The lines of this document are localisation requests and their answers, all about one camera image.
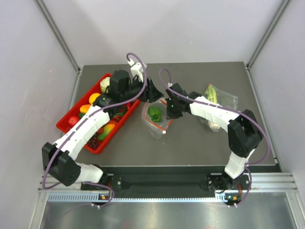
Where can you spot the fake green pepper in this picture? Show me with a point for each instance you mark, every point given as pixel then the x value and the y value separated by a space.
pixel 155 114

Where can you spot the clear zip bag red slider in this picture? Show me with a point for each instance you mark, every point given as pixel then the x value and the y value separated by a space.
pixel 157 130

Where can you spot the fake cabbage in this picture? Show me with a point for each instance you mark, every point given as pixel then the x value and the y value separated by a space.
pixel 105 84

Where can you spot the grey cable duct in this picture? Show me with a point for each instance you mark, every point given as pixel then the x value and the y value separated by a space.
pixel 103 198

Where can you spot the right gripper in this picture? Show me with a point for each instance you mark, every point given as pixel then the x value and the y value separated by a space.
pixel 170 115

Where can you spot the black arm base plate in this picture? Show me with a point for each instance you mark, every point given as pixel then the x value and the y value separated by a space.
pixel 169 181

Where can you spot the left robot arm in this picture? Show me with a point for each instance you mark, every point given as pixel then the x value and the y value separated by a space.
pixel 59 158

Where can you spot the fake red apple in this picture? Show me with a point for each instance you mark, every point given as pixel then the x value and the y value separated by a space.
pixel 73 120

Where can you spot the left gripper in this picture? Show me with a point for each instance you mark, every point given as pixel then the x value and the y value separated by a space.
pixel 150 93

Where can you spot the clear bag with leek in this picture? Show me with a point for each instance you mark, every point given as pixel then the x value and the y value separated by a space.
pixel 224 99

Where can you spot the fake leek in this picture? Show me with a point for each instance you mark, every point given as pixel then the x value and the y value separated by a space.
pixel 212 97

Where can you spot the fake lemon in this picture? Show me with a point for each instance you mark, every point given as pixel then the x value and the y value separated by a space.
pixel 93 97

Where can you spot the fake green onion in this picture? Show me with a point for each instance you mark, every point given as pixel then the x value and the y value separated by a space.
pixel 122 112

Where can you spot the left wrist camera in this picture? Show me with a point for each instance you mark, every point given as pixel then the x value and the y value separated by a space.
pixel 137 68

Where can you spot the fake orange fruit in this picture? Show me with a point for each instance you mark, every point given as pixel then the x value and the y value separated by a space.
pixel 84 108

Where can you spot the red plastic bin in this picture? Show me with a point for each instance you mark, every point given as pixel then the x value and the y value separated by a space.
pixel 91 122

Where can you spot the fake mango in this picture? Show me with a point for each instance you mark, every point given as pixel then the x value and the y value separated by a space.
pixel 105 131

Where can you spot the fake dark grapes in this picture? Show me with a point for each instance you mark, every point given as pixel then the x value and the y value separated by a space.
pixel 93 143

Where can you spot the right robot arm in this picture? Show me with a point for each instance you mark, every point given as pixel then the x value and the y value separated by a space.
pixel 243 136

